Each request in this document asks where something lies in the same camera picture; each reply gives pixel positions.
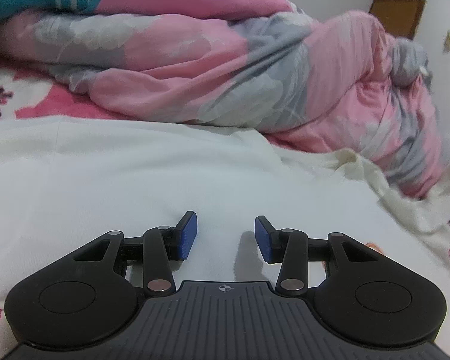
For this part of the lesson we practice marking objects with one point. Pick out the pink grey floral quilt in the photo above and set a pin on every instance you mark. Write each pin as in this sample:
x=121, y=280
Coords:
x=210, y=82

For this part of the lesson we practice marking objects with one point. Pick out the white sweatshirt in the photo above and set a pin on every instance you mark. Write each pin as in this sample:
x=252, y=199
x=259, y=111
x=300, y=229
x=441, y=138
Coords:
x=135, y=180

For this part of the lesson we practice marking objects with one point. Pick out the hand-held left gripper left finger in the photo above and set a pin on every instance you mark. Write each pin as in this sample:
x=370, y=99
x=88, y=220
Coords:
x=189, y=236

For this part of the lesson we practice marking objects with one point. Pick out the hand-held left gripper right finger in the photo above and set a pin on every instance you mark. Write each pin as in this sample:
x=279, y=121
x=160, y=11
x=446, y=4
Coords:
x=262, y=238

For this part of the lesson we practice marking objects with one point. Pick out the brown wooden door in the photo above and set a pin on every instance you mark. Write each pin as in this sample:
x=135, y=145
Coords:
x=397, y=17

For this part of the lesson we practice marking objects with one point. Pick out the pink floral bed sheet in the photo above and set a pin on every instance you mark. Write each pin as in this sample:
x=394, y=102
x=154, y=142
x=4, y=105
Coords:
x=60, y=101

